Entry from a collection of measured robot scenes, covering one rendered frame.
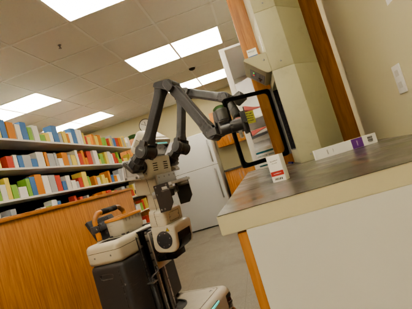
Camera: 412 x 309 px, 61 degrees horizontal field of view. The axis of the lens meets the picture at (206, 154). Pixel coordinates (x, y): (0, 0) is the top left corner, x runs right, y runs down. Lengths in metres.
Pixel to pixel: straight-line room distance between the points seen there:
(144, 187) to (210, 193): 4.62
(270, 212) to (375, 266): 0.21
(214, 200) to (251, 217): 6.02
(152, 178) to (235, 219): 1.44
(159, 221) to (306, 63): 1.19
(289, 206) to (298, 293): 0.16
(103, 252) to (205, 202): 4.71
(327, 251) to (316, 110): 1.16
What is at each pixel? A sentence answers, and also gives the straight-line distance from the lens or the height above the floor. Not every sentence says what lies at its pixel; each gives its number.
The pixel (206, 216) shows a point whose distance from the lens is 6.77.
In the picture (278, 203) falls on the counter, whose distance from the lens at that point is 0.69.
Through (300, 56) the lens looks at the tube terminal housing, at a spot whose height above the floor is 1.44.
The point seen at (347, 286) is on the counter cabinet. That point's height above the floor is 0.75.
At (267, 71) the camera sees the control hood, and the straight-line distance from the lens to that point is 1.77.
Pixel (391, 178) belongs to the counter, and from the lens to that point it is 0.72.
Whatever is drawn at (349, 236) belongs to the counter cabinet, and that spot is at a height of 0.84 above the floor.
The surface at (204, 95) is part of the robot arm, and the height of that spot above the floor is 1.50.
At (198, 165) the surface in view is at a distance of 6.70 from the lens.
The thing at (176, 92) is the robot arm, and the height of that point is 1.47.
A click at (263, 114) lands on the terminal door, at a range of 2.00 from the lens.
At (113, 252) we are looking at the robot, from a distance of 2.12.
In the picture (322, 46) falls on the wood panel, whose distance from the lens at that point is 2.22.
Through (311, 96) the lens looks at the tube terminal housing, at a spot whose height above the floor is 1.24.
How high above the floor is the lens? 1.03
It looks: 3 degrees up
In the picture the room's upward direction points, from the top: 17 degrees counter-clockwise
